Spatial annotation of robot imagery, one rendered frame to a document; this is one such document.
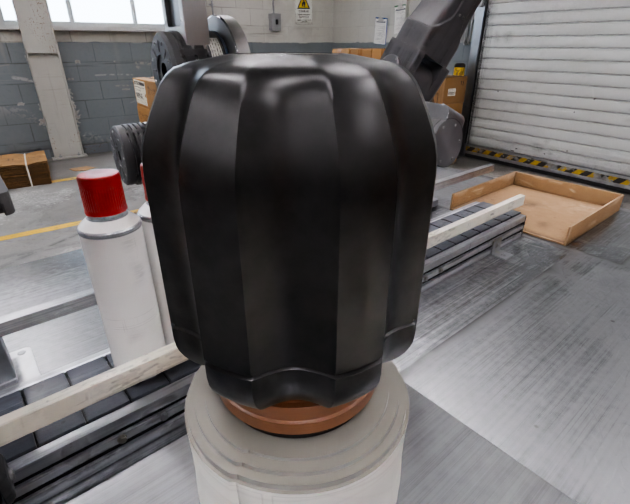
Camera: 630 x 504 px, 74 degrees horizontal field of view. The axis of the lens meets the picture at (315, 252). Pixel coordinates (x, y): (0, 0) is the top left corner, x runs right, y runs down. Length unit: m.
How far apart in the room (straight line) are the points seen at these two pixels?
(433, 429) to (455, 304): 0.30
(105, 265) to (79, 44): 5.40
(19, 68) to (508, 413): 5.55
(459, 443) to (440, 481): 0.04
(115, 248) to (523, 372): 0.47
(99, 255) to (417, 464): 0.31
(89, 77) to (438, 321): 5.42
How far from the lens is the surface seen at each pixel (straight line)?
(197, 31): 0.90
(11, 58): 5.70
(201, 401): 0.17
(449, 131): 0.54
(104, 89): 5.81
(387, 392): 0.16
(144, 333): 0.44
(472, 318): 0.65
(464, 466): 0.39
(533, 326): 0.66
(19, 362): 0.64
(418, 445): 0.40
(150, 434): 0.47
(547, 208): 1.13
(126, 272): 0.40
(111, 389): 0.44
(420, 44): 0.58
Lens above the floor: 1.18
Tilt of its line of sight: 26 degrees down
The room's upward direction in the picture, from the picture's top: straight up
